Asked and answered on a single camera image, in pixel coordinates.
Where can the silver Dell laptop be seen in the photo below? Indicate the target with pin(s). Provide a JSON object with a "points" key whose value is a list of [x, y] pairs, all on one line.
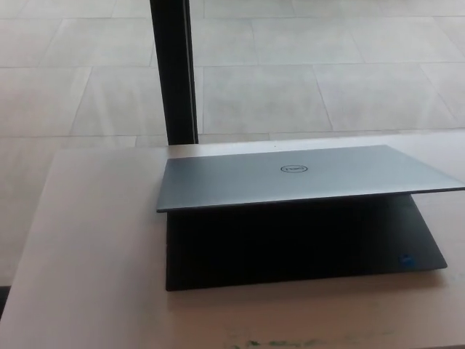
{"points": [[290, 181]]}

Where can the black vertical post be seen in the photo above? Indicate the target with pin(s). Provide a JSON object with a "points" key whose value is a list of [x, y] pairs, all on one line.
{"points": [[175, 72]]}

